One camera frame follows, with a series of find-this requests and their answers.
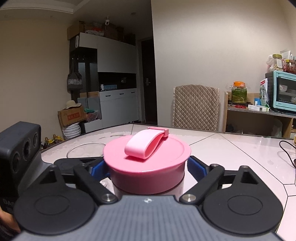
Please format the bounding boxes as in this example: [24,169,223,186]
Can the pink bottle cap with strap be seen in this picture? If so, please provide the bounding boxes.
[103,127,191,195]

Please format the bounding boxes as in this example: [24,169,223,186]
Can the person's left hand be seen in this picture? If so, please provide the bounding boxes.
[0,209,21,240]

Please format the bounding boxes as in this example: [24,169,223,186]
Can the stack of white plates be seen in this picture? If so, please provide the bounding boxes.
[62,123,81,140]

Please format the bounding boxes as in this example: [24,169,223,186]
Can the cardboard box on floor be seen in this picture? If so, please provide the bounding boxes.
[58,105,86,128]

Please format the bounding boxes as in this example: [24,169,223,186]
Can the straw hat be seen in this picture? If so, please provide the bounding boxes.
[65,100,81,109]

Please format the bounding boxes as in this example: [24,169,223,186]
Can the wooden side shelf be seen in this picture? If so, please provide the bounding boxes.
[222,91,295,138]

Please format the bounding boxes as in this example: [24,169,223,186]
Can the quilted beige chair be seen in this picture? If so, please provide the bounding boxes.
[172,84,220,131]

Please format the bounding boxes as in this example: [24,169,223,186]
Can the hanging grey bag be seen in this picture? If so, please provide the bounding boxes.
[67,59,83,93]

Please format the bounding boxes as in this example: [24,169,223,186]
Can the pickle jar orange lid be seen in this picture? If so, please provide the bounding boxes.
[231,81,247,103]

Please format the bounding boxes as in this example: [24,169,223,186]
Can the white red product box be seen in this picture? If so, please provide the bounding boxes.
[259,78,269,108]

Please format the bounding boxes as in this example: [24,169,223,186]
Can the white black tall cabinet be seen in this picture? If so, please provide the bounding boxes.
[70,33,139,133]

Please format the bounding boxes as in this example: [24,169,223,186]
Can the teal toaster oven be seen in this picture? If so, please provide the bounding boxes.
[265,71,296,113]

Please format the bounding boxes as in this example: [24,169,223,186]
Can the jar with yellow lid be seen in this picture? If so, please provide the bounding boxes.
[269,54,283,72]

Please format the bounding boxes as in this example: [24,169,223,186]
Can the jar with red contents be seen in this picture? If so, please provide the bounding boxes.
[283,59,296,74]

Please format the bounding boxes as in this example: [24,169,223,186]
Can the black cable on table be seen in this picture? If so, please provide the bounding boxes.
[278,139,296,168]

